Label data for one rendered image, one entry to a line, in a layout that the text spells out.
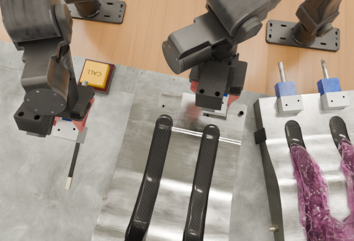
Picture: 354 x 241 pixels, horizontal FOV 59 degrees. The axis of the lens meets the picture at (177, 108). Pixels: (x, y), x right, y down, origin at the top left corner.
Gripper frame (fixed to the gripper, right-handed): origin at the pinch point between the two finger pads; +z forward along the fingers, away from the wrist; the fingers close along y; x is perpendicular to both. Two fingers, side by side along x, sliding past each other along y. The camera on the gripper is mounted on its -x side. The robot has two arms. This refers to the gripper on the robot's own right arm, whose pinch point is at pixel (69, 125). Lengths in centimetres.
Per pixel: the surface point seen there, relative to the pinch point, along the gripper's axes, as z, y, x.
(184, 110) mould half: 1.0, 22.3, 11.2
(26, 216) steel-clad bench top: 23.3, -9.3, -11.6
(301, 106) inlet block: -2, 49, 18
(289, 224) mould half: 11, 49, -6
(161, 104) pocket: 2.9, 16.7, 13.5
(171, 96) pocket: 1.7, 18.5, 15.7
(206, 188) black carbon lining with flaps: 9.1, 30.5, -2.5
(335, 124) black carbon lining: 2, 59, 17
